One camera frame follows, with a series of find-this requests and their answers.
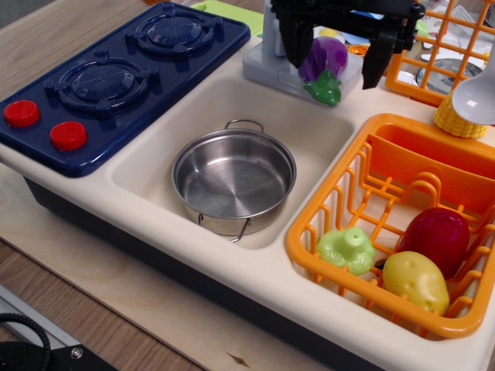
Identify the orange dish rack basket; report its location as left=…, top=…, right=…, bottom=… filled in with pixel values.
left=285, top=114, right=494, bottom=339

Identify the light green toy pear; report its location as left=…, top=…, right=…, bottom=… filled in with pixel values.
left=415, top=20, right=429, bottom=38

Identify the red stove knob right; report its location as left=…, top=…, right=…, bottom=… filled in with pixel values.
left=49, top=121, right=87, bottom=151

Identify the dark red toy fruit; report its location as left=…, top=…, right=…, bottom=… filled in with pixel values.
left=395, top=208, right=470, bottom=281

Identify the black mount plate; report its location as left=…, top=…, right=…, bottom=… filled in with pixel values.
left=47, top=344, right=117, bottom=371

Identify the grey plastic spoon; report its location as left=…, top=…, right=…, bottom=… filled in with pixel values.
left=452, top=53, right=494, bottom=125

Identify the grey toy faucet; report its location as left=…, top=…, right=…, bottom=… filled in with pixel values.
left=243, top=1, right=364, bottom=102

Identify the dark blue toy stove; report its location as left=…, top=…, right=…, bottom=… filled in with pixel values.
left=1, top=2, right=251, bottom=178

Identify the light green toy lettuce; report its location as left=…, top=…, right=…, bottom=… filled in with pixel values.
left=316, top=227, right=376, bottom=276

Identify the toy fried egg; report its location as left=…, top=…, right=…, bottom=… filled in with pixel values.
left=313, top=26, right=346, bottom=43

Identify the yellow toy corn cob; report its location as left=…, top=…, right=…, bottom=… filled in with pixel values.
left=433, top=91, right=487, bottom=139

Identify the green cutting board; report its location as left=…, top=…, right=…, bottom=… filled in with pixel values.
left=191, top=1, right=264, bottom=37

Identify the red stove knob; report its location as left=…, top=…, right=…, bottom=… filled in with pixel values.
left=49, top=121, right=87, bottom=151
left=3, top=100, right=41, bottom=128

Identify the metal pot behind rack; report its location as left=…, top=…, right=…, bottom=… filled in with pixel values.
left=415, top=57, right=483, bottom=96

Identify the yellow toy potato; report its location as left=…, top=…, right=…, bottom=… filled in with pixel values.
left=382, top=251, right=450, bottom=315

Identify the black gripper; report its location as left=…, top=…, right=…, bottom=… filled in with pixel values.
left=271, top=1, right=425, bottom=90

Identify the black cable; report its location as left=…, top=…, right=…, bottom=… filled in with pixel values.
left=0, top=312, right=52, bottom=371

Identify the orange plastic grid rack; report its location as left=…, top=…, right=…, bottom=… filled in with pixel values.
left=385, top=1, right=494, bottom=107

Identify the stainless steel pan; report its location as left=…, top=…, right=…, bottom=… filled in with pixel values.
left=171, top=118, right=297, bottom=243

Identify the beige toy kitchen sink unit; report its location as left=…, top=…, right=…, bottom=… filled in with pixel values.
left=1, top=37, right=494, bottom=370

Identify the red stove knob left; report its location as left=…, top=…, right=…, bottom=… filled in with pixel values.
left=3, top=100, right=41, bottom=128

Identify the purple toy eggplant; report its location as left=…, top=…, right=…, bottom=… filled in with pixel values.
left=298, top=36, right=348, bottom=107

